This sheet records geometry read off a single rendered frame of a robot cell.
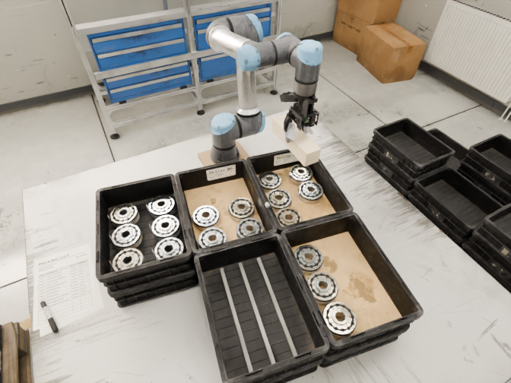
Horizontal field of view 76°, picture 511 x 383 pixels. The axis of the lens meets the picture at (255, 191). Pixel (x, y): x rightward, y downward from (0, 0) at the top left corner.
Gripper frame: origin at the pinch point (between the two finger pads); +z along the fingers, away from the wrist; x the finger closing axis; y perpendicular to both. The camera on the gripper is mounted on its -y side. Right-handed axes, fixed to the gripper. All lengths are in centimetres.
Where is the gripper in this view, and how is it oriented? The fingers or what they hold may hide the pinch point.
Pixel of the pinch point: (294, 136)
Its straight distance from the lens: 125.0
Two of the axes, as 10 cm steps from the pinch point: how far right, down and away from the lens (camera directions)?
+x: 8.9, -3.4, 3.2
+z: -0.1, 6.7, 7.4
